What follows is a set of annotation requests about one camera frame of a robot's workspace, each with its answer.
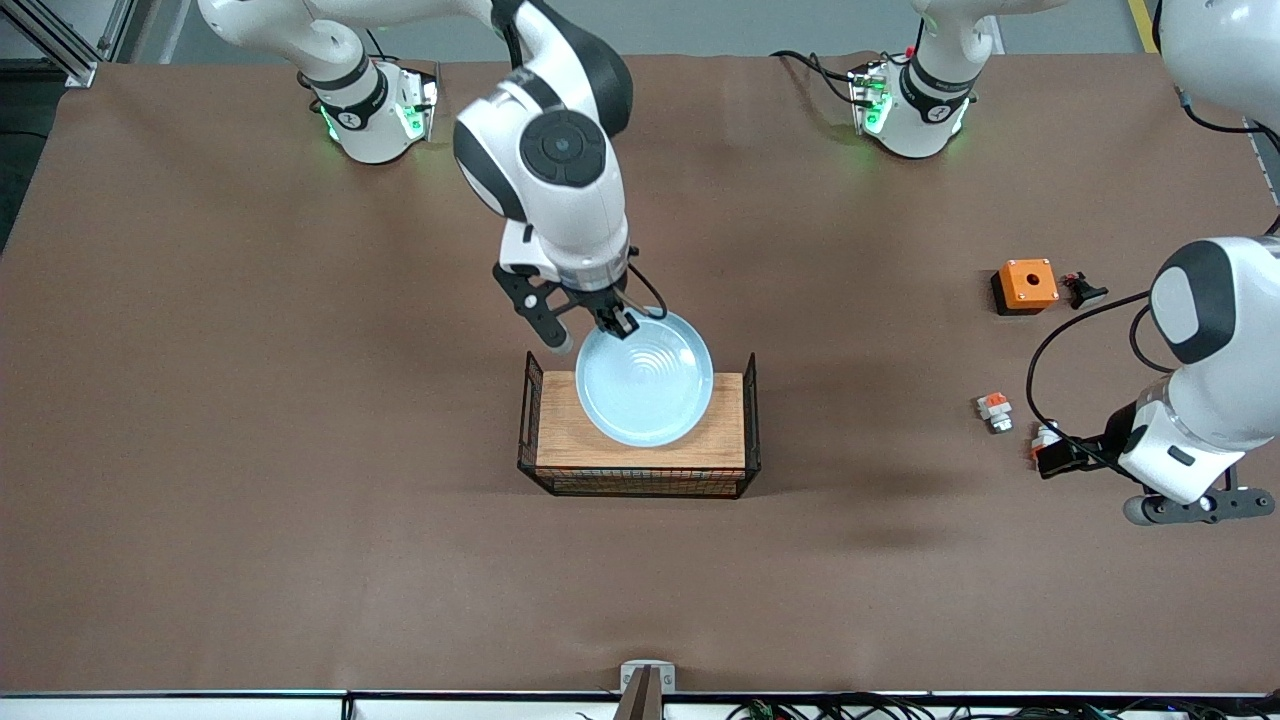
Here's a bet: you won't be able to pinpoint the white table edge rail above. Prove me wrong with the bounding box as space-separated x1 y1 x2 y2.
0 690 1280 720

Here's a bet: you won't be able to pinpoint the black left arm base cable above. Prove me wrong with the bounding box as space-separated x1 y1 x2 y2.
770 50 863 107

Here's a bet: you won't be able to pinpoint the brown table cover sheet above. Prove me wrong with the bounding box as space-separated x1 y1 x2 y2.
0 50 1280 696

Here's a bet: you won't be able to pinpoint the wire rack with wooden board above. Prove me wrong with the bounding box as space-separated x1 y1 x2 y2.
517 350 762 500

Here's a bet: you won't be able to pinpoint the thin aluminium frame profile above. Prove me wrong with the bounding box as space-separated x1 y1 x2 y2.
97 0 138 63

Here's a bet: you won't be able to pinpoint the slanted aluminium frame profile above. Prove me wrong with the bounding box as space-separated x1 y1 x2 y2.
0 0 101 89

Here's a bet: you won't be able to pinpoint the light blue round plate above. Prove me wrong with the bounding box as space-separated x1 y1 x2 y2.
575 308 715 448

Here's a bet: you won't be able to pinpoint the orange button box with hole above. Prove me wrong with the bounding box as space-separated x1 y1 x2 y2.
990 258 1060 317

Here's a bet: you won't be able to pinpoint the tangled black cables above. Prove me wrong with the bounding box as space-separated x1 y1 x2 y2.
575 693 1280 720

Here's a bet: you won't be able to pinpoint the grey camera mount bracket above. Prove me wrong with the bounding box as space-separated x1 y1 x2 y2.
612 660 677 720

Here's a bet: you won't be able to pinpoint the black push button head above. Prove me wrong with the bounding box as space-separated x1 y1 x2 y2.
1060 270 1110 311

